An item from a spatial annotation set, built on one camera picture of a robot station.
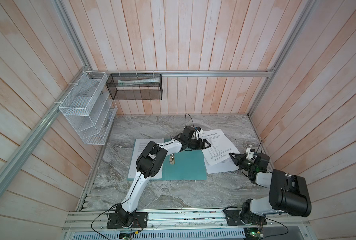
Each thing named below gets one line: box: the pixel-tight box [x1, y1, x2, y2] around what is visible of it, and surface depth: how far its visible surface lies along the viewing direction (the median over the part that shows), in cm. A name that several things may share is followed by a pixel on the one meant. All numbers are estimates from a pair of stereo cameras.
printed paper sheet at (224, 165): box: [204, 157, 239, 174], surface depth 92 cm
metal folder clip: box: [169, 153, 175, 165], surface depth 97 cm
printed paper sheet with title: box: [200, 128, 241, 166], surface depth 100 cm
